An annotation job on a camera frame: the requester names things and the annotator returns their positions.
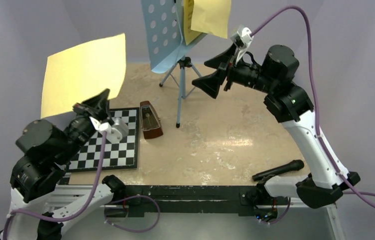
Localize aluminium frame rail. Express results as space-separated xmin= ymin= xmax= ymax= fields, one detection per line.
xmin=43 ymin=184 xmax=337 ymax=209

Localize clear plastic metronome cover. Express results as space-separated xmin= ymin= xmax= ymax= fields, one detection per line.
xmin=141 ymin=104 xmax=161 ymax=131

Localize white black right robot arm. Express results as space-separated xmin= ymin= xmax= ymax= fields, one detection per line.
xmin=192 ymin=44 xmax=361 ymax=209

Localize brown wooden metronome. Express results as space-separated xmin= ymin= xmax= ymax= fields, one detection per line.
xmin=140 ymin=100 xmax=164 ymax=140

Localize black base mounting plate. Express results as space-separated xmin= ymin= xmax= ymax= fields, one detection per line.
xmin=93 ymin=185 xmax=289 ymax=219

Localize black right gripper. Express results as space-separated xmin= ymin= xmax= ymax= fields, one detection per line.
xmin=192 ymin=41 xmax=277 ymax=98

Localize black white checkerboard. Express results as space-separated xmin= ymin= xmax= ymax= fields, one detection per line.
xmin=66 ymin=107 xmax=140 ymax=173

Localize blue tripod music stand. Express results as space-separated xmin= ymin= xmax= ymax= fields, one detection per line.
xmin=140 ymin=0 xmax=206 ymax=128

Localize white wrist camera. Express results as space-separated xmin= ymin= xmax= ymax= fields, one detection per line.
xmin=89 ymin=116 xmax=129 ymax=144
xmin=230 ymin=25 xmax=254 ymax=64

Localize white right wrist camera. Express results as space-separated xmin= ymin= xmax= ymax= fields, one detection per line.
xmin=230 ymin=25 xmax=254 ymax=64

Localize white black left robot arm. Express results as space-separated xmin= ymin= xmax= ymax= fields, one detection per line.
xmin=0 ymin=89 xmax=129 ymax=240

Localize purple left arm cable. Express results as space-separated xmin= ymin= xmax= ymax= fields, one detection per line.
xmin=1 ymin=130 xmax=161 ymax=240

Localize black cylindrical tube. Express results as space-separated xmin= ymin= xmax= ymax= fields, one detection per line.
xmin=251 ymin=159 xmax=305 ymax=182

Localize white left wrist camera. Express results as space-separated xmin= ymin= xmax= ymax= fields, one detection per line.
xmin=89 ymin=116 xmax=129 ymax=144

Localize yellow sheet music paper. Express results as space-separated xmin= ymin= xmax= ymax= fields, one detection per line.
xmin=40 ymin=33 xmax=127 ymax=118

